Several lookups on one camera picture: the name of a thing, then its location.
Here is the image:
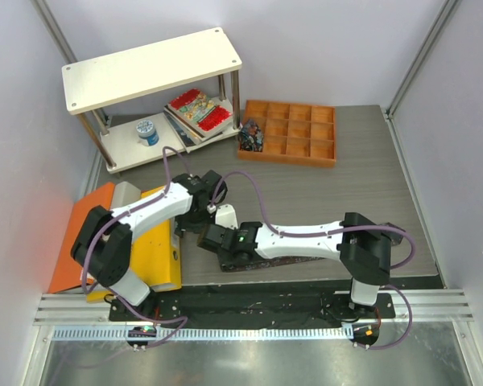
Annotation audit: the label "brown blue-flowered tie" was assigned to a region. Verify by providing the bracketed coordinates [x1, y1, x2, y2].
[217, 220, 405, 272]

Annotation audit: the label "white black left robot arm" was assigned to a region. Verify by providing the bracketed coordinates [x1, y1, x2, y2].
[70, 170, 227, 321]

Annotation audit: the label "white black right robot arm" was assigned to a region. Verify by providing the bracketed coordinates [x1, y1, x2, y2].
[197, 212, 392, 318]

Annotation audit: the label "yellow binder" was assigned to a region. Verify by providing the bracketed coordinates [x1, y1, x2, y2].
[86, 187, 182, 303]

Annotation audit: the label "lower stacked books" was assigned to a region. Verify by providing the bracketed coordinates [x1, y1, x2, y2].
[163, 111, 238, 153]

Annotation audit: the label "grey binder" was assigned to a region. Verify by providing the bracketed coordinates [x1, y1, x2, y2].
[110, 181, 142, 210]

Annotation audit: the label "red patterned book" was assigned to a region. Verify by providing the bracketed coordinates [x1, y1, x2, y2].
[165, 88, 233, 141]

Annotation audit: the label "blue white jar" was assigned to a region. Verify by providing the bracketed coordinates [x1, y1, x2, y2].
[135, 119, 159, 146]

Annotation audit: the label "white two-tier shelf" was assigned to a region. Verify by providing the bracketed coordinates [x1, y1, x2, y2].
[61, 27, 242, 174]

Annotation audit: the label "orange compartment tray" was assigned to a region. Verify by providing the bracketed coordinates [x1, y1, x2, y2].
[237, 100, 336, 167]

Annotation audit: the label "orange binder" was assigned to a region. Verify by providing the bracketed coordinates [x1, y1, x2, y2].
[47, 183, 115, 294]

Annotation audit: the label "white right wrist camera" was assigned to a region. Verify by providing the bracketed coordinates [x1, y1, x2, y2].
[207, 204, 238, 229]

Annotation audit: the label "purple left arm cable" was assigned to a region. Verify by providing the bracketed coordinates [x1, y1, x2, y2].
[80, 145, 194, 349]

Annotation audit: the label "white slotted cable duct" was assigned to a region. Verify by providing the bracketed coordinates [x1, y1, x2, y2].
[52, 325, 353, 342]

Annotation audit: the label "aluminium extrusion rail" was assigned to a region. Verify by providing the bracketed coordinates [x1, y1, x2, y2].
[34, 289, 473, 326]

